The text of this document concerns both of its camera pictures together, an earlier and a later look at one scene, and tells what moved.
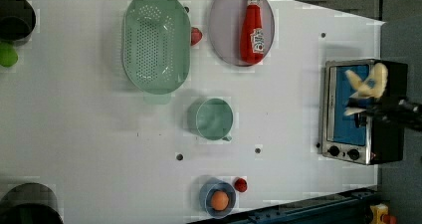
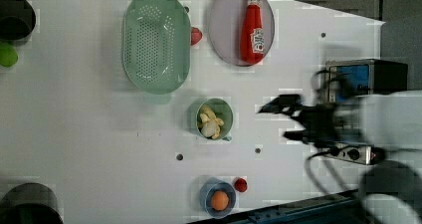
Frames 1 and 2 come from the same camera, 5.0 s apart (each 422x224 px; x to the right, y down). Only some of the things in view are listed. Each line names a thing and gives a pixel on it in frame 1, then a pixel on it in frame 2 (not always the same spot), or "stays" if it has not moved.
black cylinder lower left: [29, 203] stays
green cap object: [8, 55] stays
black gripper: [368, 110] → [319, 122]
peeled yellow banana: [375, 83] → [209, 122]
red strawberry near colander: [196, 35] stays
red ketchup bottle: [252, 45] stays
